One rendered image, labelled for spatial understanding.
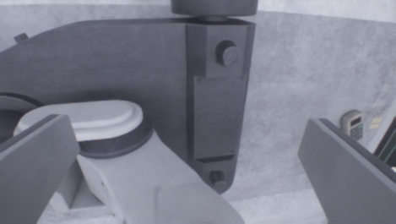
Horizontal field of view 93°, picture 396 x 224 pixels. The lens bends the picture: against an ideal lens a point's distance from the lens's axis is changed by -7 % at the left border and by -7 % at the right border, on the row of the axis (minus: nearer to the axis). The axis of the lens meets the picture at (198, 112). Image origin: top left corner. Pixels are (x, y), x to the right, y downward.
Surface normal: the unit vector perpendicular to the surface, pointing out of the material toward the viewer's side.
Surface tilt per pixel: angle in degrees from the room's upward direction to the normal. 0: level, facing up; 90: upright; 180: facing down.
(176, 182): 90
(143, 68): 0
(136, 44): 0
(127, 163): 90
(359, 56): 0
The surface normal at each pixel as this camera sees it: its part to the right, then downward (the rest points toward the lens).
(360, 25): 0.18, 0.49
